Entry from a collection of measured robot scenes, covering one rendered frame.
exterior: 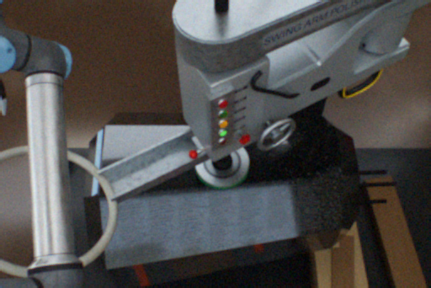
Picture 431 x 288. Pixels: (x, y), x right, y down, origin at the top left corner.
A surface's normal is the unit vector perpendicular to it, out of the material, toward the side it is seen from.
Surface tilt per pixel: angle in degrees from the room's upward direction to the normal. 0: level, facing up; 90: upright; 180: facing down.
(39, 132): 17
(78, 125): 0
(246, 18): 0
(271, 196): 45
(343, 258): 0
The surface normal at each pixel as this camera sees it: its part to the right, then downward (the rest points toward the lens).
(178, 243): 0.06, 0.24
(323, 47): -0.55, -0.12
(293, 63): -0.06, -0.48
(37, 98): -0.14, -0.27
